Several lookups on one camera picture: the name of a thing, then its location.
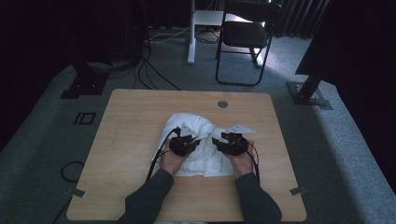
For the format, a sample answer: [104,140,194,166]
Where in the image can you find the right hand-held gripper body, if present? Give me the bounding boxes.
[219,122,257,157]

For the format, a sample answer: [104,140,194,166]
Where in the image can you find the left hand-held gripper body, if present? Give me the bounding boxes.
[169,122,200,158]

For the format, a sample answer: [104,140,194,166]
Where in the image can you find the white pleated skirt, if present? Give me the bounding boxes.
[151,112,235,178]

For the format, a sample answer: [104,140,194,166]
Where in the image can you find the person's right hand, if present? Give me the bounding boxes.
[223,139,256,177]

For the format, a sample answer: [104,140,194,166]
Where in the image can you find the person's left hand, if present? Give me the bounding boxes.
[160,138,190,177]

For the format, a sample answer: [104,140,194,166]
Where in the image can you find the grey tape piece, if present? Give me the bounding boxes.
[65,187,87,199]
[289,186,308,197]

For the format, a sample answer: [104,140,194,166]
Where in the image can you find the black slanted stand with base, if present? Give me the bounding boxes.
[286,73,333,111]

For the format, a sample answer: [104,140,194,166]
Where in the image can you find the black folding chair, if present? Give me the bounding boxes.
[215,0,283,88]

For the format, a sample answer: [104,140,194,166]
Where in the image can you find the black stand with flat base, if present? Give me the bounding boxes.
[60,60,110,100]

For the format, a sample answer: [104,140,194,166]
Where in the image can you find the dark pleated curtain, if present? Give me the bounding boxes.
[274,0,332,39]

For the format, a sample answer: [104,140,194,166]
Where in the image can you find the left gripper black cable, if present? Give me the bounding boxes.
[145,126,182,183]

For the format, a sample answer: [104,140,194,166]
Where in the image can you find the black floor cables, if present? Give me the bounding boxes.
[133,0,181,91]

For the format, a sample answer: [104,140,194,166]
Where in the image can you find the white desk frame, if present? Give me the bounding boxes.
[186,0,265,68]

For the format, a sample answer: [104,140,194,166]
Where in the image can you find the white floor cable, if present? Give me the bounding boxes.
[148,26,191,45]

